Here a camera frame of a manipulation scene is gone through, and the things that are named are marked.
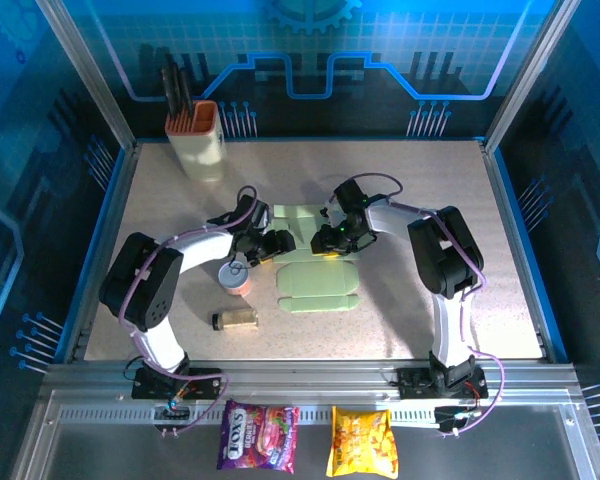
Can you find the beige knife block orange top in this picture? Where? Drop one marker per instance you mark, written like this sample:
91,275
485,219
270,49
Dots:
202,150

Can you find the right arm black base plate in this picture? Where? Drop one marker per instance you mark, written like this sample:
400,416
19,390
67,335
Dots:
410,382

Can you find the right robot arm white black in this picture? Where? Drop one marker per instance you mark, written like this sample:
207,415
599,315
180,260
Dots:
445,250

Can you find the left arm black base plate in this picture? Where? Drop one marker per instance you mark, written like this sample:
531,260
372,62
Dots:
205,385

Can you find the grey metal shelf plate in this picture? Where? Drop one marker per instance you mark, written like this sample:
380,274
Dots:
130,455

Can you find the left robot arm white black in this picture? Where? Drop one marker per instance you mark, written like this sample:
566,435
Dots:
145,295

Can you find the yellow snack bag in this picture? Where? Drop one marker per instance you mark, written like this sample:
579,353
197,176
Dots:
362,442

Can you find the aluminium side rail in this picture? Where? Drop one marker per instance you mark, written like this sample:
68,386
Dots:
116,200
502,200

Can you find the aluminium corner post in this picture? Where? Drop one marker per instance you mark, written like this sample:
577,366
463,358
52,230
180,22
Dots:
530,75
87,80

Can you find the green paper box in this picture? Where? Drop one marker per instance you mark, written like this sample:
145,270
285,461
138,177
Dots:
315,280

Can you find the glass spice jar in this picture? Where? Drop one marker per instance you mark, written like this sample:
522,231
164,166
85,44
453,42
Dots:
235,319

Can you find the purple candy bag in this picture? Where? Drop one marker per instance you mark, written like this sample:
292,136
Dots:
257,435

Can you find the aluminium cross rail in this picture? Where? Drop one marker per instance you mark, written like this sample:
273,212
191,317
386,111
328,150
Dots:
305,375

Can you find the pink tin can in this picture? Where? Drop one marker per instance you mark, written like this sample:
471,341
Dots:
235,277

